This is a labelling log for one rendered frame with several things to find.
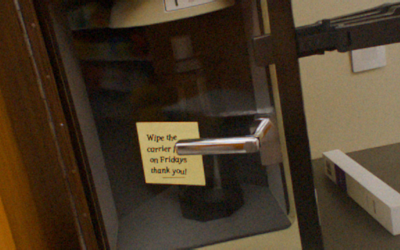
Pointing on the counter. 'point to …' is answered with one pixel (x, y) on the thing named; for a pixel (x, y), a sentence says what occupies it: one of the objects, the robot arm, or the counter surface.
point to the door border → (28, 12)
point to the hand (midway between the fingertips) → (287, 44)
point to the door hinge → (50, 125)
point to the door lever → (237, 145)
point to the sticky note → (165, 170)
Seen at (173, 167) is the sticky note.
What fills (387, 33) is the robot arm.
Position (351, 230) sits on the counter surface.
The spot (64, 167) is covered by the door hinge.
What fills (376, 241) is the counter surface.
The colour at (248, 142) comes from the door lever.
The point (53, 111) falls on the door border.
